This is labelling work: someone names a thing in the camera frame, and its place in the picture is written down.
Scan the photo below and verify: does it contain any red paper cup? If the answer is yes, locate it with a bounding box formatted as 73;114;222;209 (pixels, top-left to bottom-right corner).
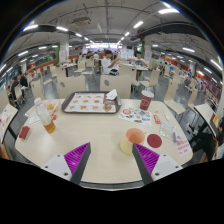
140;90;154;110

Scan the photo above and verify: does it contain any person in black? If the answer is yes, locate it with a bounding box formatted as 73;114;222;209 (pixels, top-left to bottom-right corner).
187;117;224;162
11;74;21;100

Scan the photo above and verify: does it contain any brown food tray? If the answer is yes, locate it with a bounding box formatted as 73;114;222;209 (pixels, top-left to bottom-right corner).
62;92;120;114

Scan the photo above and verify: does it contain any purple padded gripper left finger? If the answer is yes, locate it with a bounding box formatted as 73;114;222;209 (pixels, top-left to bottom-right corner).
42;142;92;186

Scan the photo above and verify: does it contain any white crumpled napkin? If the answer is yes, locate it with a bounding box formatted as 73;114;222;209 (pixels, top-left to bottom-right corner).
106;89;117;100

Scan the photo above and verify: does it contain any red round coaster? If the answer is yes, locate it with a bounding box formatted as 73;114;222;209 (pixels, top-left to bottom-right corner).
147;134;162;148

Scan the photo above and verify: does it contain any red and white table sign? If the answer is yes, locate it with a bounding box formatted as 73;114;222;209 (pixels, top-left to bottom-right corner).
176;140;192;157

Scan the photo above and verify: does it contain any person in black at right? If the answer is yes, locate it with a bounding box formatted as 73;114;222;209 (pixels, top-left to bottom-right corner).
187;117;224;162

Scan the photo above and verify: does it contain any beige chair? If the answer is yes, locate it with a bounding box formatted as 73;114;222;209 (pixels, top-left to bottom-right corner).
57;75;86;99
100;75;131;99

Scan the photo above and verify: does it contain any beige chair left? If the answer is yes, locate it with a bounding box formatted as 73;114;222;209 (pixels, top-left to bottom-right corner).
57;75;86;99

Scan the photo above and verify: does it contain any red small box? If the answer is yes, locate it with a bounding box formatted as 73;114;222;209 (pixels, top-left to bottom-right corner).
19;126;30;140

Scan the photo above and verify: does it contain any colourful sticker sheet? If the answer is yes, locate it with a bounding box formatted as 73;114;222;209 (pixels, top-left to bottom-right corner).
119;106;152;126

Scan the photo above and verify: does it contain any yellow mug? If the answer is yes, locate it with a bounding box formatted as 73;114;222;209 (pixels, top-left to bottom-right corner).
120;128;146;155

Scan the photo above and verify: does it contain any side table at right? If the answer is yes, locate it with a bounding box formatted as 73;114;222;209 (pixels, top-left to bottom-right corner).
194;103;218;137

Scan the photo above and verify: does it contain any beige chair right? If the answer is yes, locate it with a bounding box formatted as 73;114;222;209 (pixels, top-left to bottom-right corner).
100;75;131;99

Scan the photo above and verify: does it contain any seated person at far table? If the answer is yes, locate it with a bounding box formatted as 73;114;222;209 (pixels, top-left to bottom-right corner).
128;52;148;67

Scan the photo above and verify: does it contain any person in white shirt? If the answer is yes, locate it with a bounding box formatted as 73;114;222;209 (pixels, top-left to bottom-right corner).
101;50;119;76

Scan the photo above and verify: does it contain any person in black at left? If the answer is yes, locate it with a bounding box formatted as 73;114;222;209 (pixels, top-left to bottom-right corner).
11;74;21;100

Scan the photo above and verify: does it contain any food wrapper with snack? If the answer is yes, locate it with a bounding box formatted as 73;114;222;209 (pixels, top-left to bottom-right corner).
45;100;61;115

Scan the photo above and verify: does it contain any plastic bottle with amber liquid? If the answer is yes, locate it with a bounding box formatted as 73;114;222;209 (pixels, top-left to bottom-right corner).
34;97;55;133

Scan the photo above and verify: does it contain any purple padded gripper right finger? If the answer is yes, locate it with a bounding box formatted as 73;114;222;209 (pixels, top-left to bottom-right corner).
131;142;184;186

